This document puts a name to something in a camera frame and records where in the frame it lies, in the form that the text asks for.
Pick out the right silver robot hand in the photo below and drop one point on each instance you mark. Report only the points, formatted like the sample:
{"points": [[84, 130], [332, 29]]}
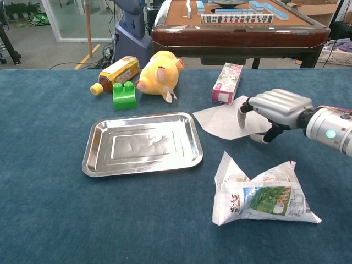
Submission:
{"points": [[280, 105]]}

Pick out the white paper sheet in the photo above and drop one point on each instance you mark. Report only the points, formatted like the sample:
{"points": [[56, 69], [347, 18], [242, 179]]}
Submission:
{"points": [[220, 121]]}

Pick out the rectangular metal tray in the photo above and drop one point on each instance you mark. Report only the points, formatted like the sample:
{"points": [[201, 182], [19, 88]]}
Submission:
{"points": [[143, 143]]}

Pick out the pink floral carton box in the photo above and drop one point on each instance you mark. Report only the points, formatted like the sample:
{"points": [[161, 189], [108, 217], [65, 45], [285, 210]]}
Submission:
{"points": [[226, 82]]}

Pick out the white plastic basket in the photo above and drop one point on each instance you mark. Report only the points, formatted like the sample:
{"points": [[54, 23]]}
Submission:
{"points": [[335, 56]]}

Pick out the brown mahjong table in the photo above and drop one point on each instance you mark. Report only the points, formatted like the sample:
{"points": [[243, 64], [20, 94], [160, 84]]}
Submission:
{"points": [[236, 35]]}

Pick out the blue backed mahjong tile row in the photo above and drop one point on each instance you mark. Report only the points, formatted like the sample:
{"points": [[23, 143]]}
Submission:
{"points": [[233, 11], [275, 11]]}

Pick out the white faced mahjong tile row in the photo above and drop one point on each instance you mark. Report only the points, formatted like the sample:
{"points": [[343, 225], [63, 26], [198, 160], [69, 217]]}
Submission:
{"points": [[236, 18]]}

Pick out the crumpled white food bag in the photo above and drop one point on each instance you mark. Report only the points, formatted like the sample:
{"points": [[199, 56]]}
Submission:
{"points": [[261, 203]]}

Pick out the cardboard box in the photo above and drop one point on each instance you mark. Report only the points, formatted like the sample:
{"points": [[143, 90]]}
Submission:
{"points": [[316, 11]]}

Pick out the yellow plush toy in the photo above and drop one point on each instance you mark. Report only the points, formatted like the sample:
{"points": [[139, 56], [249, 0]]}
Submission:
{"points": [[159, 77]]}

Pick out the blue backed mahjong tile stack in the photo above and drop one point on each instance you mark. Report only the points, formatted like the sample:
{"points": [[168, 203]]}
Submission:
{"points": [[200, 7]]}

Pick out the green toy building brick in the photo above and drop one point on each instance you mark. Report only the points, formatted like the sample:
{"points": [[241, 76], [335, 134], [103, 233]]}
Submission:
{"points": [[124, 99]]}

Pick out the tea bottle with yellow cap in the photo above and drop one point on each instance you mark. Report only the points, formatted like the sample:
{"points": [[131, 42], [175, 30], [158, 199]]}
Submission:
{"points": [[118, 72]]}

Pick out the wooden pole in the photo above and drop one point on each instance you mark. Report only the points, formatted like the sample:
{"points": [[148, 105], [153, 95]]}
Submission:
{"points": [[88, 27]]}

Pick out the blue carpet table cover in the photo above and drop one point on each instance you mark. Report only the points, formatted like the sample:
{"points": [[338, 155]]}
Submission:
{"points": [[55, 192]]}

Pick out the green bag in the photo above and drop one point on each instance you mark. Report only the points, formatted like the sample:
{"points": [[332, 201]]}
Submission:
{"points": [[38, 19]]}

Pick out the green potted plants row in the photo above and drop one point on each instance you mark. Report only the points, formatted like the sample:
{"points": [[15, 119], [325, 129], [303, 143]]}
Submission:
{"points": [[22, 8]]}

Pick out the black stand leg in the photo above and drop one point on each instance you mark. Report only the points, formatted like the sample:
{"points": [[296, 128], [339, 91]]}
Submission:
{"points": [[9, 46]]}

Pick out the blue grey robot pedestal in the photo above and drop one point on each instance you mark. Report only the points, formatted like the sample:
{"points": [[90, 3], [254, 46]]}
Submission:
{"points": [[132, 41]]}

